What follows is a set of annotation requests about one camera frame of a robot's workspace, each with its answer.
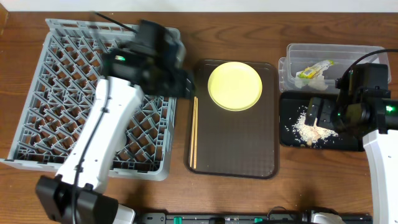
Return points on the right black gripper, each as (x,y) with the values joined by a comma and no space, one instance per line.
(323,112)

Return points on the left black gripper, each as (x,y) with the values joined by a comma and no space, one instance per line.
(181,84)

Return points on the white tissue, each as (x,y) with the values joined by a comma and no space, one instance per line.
(317,83)

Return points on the green snack wrapper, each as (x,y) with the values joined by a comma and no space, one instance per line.
(315,70)

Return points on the yellow round plate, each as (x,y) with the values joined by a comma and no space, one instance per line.
(234,86)

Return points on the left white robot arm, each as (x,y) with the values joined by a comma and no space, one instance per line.
(76,193)

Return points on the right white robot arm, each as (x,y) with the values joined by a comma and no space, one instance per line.
(374,122)

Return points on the black waste tray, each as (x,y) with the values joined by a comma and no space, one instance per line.
(288,105)

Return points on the clear plastic waste bin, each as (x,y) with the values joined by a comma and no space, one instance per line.
(301,56)

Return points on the grey plastic dishwasher rack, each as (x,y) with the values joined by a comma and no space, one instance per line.
(61,95)

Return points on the leftover rice food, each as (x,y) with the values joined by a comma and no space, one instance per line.
(307,135)

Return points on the dark brown serving tray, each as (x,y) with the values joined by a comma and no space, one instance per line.
(237,143)

